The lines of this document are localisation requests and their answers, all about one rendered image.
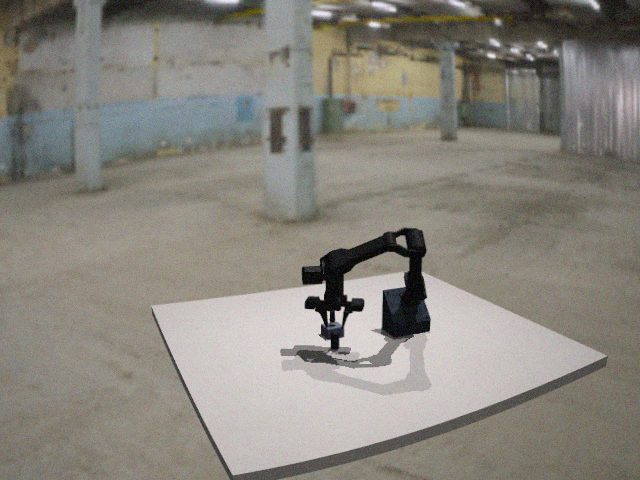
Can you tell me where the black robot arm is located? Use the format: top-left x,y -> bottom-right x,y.
302,227 -> 427,311

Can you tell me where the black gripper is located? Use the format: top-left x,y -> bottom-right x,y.
305,284 -> 364,329

